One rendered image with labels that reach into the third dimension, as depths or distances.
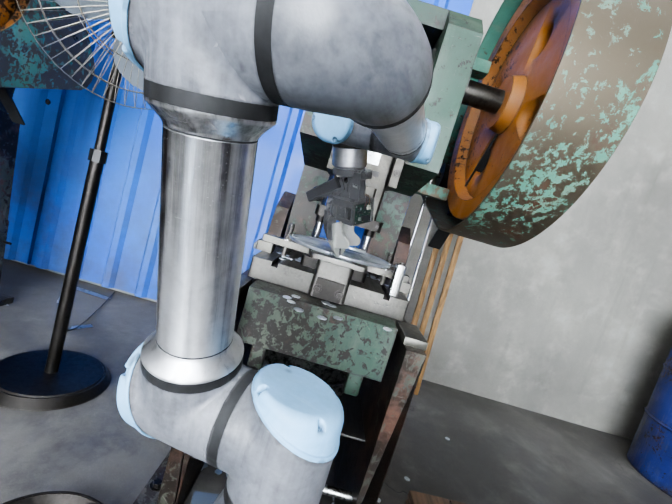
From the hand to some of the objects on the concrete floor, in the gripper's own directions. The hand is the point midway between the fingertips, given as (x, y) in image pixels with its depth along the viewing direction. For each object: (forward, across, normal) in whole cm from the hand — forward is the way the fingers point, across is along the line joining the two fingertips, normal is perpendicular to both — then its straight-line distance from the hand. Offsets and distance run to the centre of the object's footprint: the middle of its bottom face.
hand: (337, 251), depth 90 cm
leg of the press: (+91, +20, +7) cm, 94 cm away
